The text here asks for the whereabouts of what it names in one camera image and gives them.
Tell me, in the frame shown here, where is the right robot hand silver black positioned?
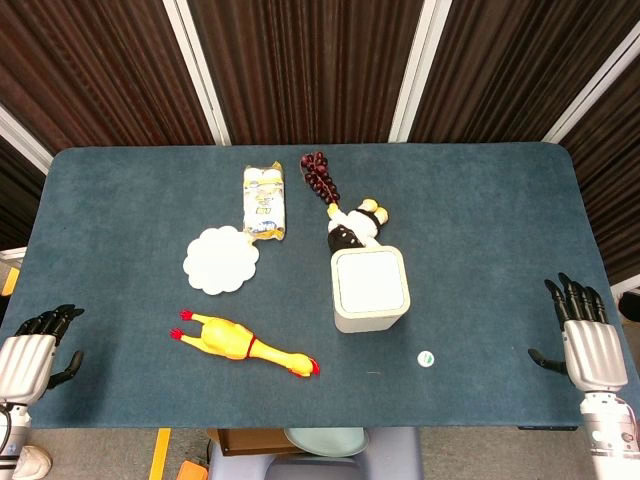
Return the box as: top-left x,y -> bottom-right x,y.
527,271 -> 630,396

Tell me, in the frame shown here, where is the white shoe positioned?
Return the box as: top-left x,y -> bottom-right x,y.
14,445 -> 53,480

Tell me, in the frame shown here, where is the pale green plate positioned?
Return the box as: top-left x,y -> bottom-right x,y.
283,427 -> 371,459

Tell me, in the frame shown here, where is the yellow rubber chicken toy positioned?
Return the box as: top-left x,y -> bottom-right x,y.
168,309 -> 322,381

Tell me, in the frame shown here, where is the white trash bin lid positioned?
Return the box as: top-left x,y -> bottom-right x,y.
329,244 -> 413,335

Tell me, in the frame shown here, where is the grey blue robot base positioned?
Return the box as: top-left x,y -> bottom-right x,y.
206,427 -> 425,480

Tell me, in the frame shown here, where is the orange floor object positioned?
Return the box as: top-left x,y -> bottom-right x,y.
176,459 -> 210,480

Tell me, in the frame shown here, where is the white partition post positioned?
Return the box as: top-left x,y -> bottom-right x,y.
0,103 -> 55,175
161,0 -> 232,147
388,0 -> 454,143
543,33 -> 640,144

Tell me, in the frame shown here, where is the black white plush doll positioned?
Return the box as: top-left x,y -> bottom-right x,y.
326,197 -> 391,254

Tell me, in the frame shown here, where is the brown corrugated partition panel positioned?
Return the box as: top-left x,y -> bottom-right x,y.
559,63 -> 640,285
0,0 -> 217,157
185,0 -> 427,147
0,133 -> 49,252
408,0 -> 640,144

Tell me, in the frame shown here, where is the blue felt table cover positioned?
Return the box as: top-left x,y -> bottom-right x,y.
21,141 -> 633,432

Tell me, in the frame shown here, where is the dark red grape bunch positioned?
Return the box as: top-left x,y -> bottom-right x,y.
299,150 -> 343,207

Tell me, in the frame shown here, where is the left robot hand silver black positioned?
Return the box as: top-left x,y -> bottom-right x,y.
0,303 -> 86,407

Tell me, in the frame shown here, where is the brown cardboard box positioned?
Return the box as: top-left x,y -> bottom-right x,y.
216,427 -> 307,458

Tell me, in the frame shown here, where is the white scalloped tray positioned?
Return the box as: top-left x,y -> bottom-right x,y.
182,225 -> 261,297

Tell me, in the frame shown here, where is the yellow floor stand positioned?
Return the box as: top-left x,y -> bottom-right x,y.
0,266 -> 22,298

